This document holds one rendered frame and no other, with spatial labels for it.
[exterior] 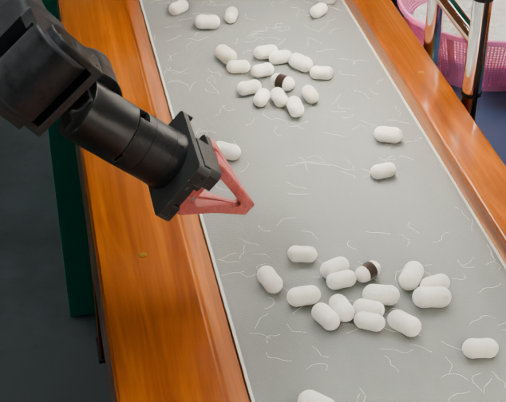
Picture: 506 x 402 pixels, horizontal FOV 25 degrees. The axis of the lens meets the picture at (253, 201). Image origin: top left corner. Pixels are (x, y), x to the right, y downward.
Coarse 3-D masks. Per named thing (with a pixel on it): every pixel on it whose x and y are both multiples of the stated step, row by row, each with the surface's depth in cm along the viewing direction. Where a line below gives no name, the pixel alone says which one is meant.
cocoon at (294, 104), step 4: (292, 96) 147; (288, 100) 146; (292, 100) 146; (296, 100) 146; (300, 100) 146; (288, 104) 146; (292, 104) 145; (296, 104) 145; (300, 104) 145; (288, 108) 146; (292, 108) 145; (296, 108) 145; (300, 108) 145; (292, 112) 145; (296, 112) 145; (300, 112) 145; (296, 116) 145
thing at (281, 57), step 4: (272, 52) 157; (276, 52) 157; (280, 52) 157; (284, 52) 157; (288, 52) 157; (272, 56) 156; (276, 56) 156; (280, 56) 156; (284, 56) 157; (288, 56) 157; (272, 60) 156; (276, 60) 156; (280, 60) 157; (284, 60) 157; (276, 64) 157
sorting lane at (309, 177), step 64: (192, 0) 174; (256, 0) 174; (192, 64) 158; (256, 64) 158; (320, 64) 158; (192, 128) 144; (256, 128) 144; (320, 128) 144; (256, 192) 133; (320, 192) 133; (384, 192) 133; (448, 192) 133; (256, 256) 123; (320, 256) 123; (384, 256) 123; (448, 256) 123; (256, 320) 114; (448, 320) 114; (256, 384) 107; (320, 384) 107; (384, 384) 107; (448, 384) 107
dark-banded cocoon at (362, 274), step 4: (372, 260) 120; (376, 264) 119; (360, 268) 118; (364, 268) 118; (380, 268) 119; (356, 272) 119; (360, 272) 118; (364, 272) 118; (368, 272) 118; (356, 276) 119; (360, 276) 118; (364, 276) 118; (368, 276) 118; (360, 280) 118; (364, 280) 118; (368, 280) 119
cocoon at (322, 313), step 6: (318, 306) 113; (324, 306) 113; (312, 312) 113; (318, 312) 113; (324, 312) 113; (330, 312) 112; (318, 318) 113; (324, 318) 112; (330, 318) 112; (336, 318) 112; (324, 324) 112; (330, 324) 112; (336, 324) 112; (330, 330) 113
